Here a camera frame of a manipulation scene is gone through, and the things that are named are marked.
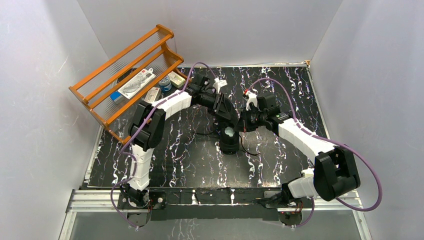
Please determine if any beige rectangular box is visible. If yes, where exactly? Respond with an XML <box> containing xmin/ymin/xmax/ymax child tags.
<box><xmin>143</xmin><ymin>87</ymin><xmax>162</xmax><ymax>103</ymax></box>

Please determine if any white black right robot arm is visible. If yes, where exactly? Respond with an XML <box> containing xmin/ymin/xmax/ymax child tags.
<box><xmin>235</xmin><ymin>91</ymin><xmax>361</xmax><ymax>207</ymax></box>

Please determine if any black mesh shoe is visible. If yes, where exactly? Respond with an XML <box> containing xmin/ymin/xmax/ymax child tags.
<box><xmin>217</xmin><ymin>112</ymin><xmax>240</xmax><ymax>155</ymax></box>

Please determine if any aluminium frame rail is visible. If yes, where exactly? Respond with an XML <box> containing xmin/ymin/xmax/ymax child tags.
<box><xmin>66</xmin><ymin>189</ymin><xmax>365</xmax><ymax>214</ymax></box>

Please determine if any blue eraser block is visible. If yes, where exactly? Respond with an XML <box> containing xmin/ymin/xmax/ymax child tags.
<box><xmin>109</xmin><ymin>91</ymin><xmax>124</xmax><ymax>105</ymax></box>

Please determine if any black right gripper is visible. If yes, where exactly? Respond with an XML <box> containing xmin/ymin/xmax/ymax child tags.
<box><xmin>233</xmin><ymin>106</ymin><xmax>267</xmax><ymax>133</ymax></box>

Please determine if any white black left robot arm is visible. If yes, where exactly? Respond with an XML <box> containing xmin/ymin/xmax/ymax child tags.
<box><xmin>119</xmin><ymin>74</ymin><xmax>240</xmax><ymax>208</ymax></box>

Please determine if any small green white box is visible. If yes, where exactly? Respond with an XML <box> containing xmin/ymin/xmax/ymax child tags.
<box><xmin>167</xmin><ymin>71</ymin><xmax>186</xmax><ymax>89</ymax></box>

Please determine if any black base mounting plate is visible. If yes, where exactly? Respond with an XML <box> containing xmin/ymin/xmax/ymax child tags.
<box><xmin>117</xmin><ymin>187</ymin><xmax>312</xmax><ymax>222</ymax></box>

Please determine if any orange wooden shelf rack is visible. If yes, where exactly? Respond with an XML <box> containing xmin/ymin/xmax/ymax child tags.
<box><xmin>69</xmin><ymin>24</ymin><xmax>184</xmax><ymax>144</ymax></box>

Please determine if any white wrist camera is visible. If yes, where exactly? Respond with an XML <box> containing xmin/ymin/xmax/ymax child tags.
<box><xmin>212</xmin><ymin>77</ymin><xmax>228</xmax><ymax>94</ymax></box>
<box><xmin>243</xmin><ymin>90</ymin><xmax>258</xmax><ymax>111</ymax></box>

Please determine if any white ruler set package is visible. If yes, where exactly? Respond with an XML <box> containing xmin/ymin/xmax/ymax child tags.
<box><xmin>117</xmin><ymin>68</ymin><xmax>156</xmax><ymax>100</ymax></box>

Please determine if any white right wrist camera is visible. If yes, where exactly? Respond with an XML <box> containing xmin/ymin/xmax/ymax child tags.
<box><xmin>243</xmin><ymin>90</ymin><xmax>258</xmax><ymax>111</ymax></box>

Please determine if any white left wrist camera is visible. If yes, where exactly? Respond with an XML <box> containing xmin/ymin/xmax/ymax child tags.
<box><xmin>212</xmin><ymin>77</ymin><xmax>228</xmax><ymax>94</ymax></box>

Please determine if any blue tape roll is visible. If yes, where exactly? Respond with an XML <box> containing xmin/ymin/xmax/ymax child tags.
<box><xmin>158</xmin><ymin>75</ymin><xmax>172</xmax><ymax>93</ymax></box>

